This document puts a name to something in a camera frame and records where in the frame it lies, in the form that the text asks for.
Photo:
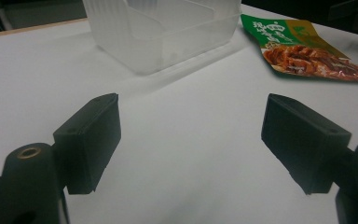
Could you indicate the translucent plastic container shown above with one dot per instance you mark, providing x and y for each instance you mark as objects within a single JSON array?
[{"x": 167, "y": 40}]

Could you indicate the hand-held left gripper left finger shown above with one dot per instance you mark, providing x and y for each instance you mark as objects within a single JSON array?
[{"x": 88, "y": 146}]

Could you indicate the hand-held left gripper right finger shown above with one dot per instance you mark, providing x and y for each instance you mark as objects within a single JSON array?
[{"x": 301, "y": 143}]

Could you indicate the green snack packet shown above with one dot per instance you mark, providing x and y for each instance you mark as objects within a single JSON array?
[{"x": 304, "y": 49}]

